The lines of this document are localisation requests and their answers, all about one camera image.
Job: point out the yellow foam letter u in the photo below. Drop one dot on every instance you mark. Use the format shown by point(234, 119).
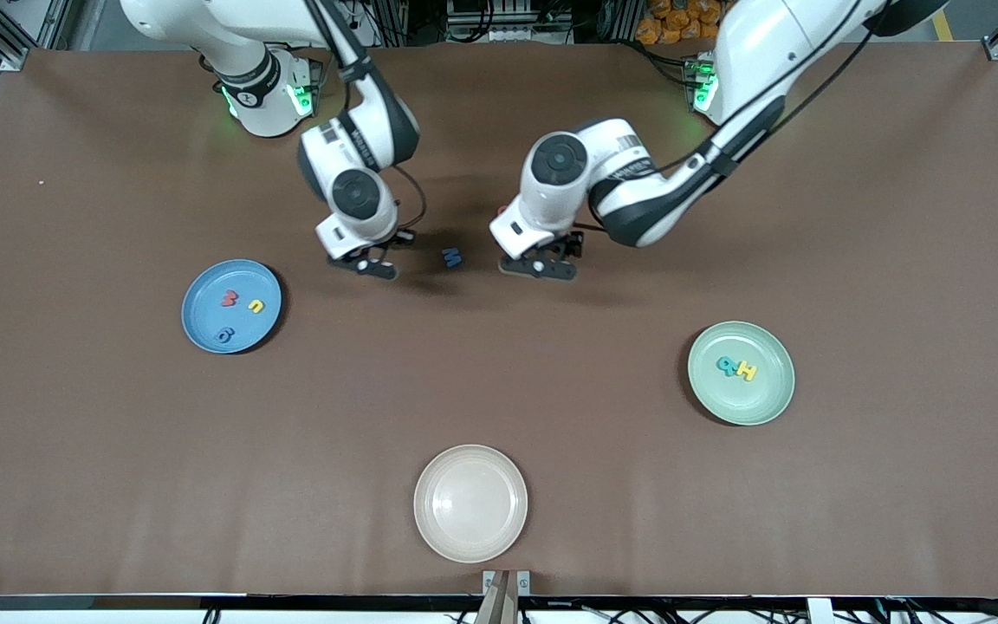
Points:
point(259, 302)

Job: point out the red foam letter w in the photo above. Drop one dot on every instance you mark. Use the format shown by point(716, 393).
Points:
point(228, 301)

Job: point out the teal foam letter R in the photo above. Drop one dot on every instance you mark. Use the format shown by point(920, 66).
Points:
point(726, 366)

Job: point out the yellow foam letter H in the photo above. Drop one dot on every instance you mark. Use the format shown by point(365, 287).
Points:
point(748, 372)

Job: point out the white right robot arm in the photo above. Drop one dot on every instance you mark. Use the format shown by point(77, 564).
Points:
point(204, 35)

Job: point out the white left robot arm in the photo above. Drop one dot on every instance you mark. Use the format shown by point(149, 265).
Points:
point(767, 43)

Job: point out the large blue foam letter M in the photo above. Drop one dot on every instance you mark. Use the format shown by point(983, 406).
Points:
point(452, 258)

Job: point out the dark blue foam letter a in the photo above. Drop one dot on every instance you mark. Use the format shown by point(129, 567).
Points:
point(223, 334)

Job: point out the blue round plate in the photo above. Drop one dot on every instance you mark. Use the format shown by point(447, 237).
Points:
point(204, 329)

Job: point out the black equipment rack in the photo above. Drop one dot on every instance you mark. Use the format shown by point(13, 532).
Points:
point(508, 17)

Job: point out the orange objects pile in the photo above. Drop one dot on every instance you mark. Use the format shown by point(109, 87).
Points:
point(672, 26)

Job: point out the green round plate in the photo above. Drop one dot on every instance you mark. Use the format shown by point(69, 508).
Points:
point(759, 399)

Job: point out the beige round plate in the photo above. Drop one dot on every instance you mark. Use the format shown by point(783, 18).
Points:
point(470, 503)

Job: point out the brown table cover mat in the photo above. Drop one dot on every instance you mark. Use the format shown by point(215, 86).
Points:
point(118, 477)

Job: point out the small metal edge bracket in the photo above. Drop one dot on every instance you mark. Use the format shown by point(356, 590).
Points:
point(523, 582)

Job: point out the white table edge rail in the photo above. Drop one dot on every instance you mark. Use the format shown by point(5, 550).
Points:
point(31, 619)

